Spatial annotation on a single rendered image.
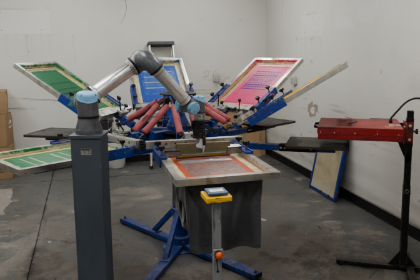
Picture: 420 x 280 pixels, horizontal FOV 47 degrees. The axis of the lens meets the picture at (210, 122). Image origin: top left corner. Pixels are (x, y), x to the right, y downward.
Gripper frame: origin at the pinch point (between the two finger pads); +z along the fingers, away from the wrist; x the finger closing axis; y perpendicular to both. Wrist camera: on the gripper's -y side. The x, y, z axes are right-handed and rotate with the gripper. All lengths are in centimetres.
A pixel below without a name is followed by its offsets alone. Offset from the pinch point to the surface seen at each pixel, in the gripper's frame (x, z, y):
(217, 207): 79, 12, 12
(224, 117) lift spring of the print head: -59, -11, -31
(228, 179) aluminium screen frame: 60, 4, 1
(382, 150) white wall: -100, 34, -200
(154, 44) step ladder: -398, -71, -25
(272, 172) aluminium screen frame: 60, 2, -24
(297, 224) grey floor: -108, 101, -116
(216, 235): 79, 26, 13
